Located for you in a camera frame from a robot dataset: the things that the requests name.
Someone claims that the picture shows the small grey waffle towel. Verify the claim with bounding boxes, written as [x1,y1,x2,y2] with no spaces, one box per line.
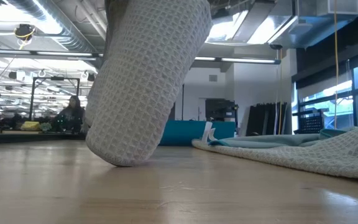
[84,0,213,167]

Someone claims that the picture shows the pale blue smooth towel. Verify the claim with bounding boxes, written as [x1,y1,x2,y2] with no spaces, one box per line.
[201,121,354,149]

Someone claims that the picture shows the teal plastic bin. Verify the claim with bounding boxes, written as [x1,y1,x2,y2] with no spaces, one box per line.
[159,120,236,147]

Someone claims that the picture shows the black shelf unit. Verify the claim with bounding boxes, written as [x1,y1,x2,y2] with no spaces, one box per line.
[205,98,239,123]

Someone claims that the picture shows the black leaning panels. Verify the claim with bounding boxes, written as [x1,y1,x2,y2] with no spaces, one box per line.
[246,102,288,136]

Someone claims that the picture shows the long ceiling light bar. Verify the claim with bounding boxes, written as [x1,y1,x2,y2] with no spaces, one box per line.
[0,49,282,65]

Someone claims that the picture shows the person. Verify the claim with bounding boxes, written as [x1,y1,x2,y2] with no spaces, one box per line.
[53,95,86,133]

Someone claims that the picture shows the black pegboard cart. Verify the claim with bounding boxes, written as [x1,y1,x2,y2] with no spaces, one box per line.
[293,108,326,134]

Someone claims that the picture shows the yellow object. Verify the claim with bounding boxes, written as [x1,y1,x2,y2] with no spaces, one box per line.
[20,121,42,131]

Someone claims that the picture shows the black robot station frame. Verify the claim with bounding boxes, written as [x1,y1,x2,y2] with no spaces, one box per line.
[29,77,81,121]
[180,83,185,121]

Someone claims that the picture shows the black ceiling cable reel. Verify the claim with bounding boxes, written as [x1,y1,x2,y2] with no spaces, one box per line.
[13,24,36,41]

